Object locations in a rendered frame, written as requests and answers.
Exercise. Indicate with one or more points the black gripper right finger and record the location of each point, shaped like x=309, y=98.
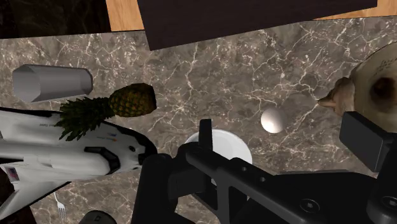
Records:
x=363, y=142

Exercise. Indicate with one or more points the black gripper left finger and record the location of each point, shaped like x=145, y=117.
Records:
x=161, y=186

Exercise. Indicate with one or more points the beige round animal figure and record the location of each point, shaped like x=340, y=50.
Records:
x=366, y=80

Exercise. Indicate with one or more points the black round object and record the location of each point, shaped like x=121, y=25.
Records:
x=97, y=217

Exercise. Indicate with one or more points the white bowl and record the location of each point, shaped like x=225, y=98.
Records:
x=229, y=145

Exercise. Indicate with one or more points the pineapple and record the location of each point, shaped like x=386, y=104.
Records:
x=133, y=100

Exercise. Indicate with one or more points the white egg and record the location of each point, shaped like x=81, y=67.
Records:
x=273, y=120

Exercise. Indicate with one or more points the silver fork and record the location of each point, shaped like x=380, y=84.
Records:
x=60, y=209

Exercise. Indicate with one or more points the white space shuttle toy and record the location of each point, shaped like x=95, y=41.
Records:
x=62, y=155

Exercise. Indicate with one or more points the grey faceted cup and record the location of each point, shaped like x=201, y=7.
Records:
x=52, y=82

